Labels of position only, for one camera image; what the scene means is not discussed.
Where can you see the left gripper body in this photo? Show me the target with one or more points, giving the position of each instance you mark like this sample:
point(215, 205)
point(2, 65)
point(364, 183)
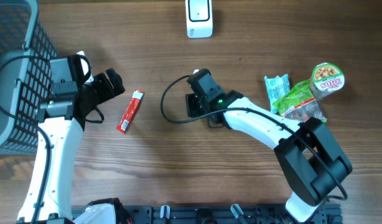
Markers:
point(101, 90)

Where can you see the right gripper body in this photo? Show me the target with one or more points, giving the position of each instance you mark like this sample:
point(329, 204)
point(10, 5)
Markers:
point(198, 107)

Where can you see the red snack packet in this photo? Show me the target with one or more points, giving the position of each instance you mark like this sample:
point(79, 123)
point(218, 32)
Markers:
point(131, 110)

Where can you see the pale green wipes packet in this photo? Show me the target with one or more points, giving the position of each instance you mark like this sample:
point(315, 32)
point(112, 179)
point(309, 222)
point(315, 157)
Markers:
point(276, 88)

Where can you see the green snack bag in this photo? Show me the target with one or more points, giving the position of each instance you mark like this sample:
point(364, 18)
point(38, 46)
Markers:
point(300, 104)

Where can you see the instant noodle cup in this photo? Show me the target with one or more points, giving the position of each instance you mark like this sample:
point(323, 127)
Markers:
point(326, 79)

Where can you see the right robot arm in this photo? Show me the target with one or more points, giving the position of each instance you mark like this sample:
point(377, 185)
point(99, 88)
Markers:
point(310, 158)

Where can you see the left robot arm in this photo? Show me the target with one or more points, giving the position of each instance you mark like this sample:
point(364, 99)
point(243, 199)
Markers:
point(73, 94)

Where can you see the white barcode scanner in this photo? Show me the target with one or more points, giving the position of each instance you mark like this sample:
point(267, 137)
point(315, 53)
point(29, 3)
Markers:
point(199, 18)

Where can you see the grey plastic mesh basket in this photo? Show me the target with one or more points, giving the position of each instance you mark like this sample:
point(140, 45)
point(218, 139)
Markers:
point(24, 74)

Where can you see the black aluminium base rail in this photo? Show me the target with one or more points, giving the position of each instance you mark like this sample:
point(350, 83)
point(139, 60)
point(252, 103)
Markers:
point(260, 214)

